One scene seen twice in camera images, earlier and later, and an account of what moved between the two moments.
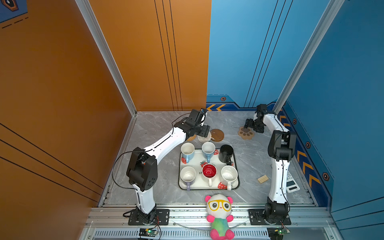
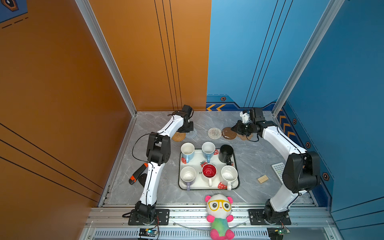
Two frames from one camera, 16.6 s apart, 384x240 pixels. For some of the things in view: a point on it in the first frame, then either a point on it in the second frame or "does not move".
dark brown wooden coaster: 217,135 -> 228,133
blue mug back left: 187,151 does not move
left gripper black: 205,130 -> 191,128
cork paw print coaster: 246,133 does not move
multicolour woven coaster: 203,139 -> 214,133
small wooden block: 262,179 does not move
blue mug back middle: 208,149 does not move
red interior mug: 209,171 does not move
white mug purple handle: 188,174 does not move
